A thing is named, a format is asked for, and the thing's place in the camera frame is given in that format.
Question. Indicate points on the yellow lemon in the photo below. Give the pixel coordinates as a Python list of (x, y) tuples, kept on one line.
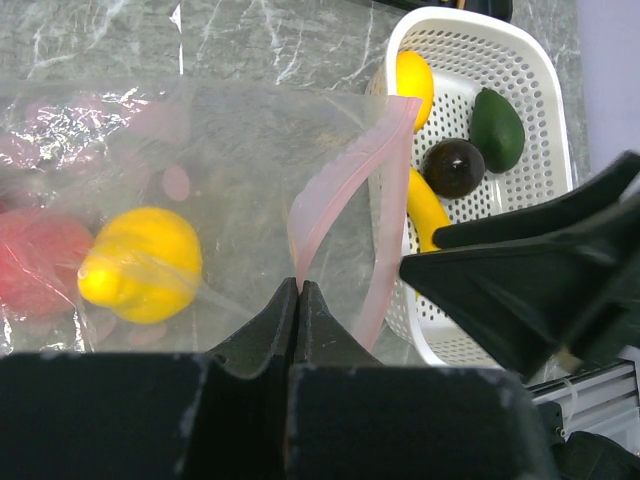
[(145, 266)]

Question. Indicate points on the aluminium mounting rail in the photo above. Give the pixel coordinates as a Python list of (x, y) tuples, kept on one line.
[(603, 402)]

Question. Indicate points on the round yellow orange fruit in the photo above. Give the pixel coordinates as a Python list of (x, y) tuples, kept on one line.
[(414, 78)]

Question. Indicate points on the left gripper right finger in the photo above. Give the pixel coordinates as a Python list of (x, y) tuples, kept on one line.
[(349, 417)]

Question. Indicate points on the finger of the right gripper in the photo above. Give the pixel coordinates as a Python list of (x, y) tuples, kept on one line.
[(599, 193), (522, 301)]

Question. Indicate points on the dark brown round fruit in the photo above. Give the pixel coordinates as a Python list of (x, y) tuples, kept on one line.
[(453, 168)]

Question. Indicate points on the white perforated plastic basket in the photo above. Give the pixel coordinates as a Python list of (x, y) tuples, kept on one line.
[(466, 52)]

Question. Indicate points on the green avocado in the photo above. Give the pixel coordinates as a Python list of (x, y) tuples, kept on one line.
[(497, 131)]

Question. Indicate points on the pink food piece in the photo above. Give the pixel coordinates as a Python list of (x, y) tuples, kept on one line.
[(41, 134)]

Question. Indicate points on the black serving tray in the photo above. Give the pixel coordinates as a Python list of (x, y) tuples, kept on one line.
[(498, 9)]

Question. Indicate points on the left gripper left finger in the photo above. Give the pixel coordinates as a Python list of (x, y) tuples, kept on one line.
[(213, 415)]

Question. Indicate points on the clear zip top bag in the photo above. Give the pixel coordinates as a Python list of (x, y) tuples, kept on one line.
[(258, 132)]

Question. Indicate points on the yellow banana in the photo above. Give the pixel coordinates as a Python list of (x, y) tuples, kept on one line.
[(425, 211)]

